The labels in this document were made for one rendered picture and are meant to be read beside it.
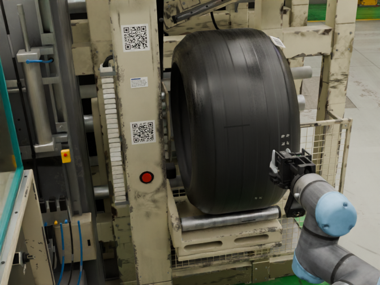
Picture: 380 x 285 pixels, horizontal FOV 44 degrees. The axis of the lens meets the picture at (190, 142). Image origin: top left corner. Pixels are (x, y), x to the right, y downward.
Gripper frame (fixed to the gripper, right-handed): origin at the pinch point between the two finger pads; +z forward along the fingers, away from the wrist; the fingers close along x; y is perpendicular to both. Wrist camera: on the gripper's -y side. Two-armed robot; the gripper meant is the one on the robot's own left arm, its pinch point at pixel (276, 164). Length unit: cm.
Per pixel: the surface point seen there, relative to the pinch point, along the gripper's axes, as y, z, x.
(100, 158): -33, 110, 49
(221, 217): -27.5, 26.1, 9.4
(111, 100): 15, 29, 41
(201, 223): -28.3, 25.6, 16.1
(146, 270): -50, 36, 35
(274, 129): 6.8, 8.7, -2.6
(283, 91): 16.1, 12.6, -6.7
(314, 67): -70, 460, -220
